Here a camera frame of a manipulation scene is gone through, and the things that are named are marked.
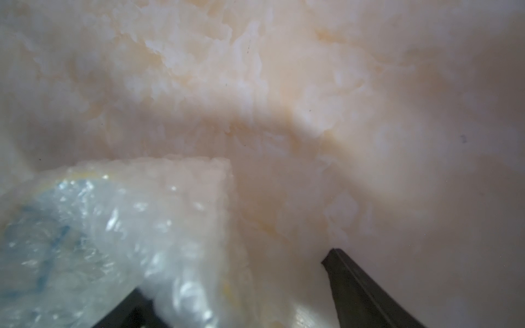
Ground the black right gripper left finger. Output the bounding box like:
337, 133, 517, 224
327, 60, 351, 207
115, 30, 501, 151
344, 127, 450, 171
92, 288, 169, 328

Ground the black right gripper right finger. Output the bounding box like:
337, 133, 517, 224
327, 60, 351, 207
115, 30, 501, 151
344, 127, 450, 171
321, 249, 425, 328

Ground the bubble wrap sheet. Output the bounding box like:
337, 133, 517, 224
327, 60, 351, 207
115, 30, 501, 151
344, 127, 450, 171
17, 156, 262, 327

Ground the yellow rimmed blue white bowl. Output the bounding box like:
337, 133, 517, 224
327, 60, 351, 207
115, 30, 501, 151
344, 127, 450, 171
1, 176, 138, 327

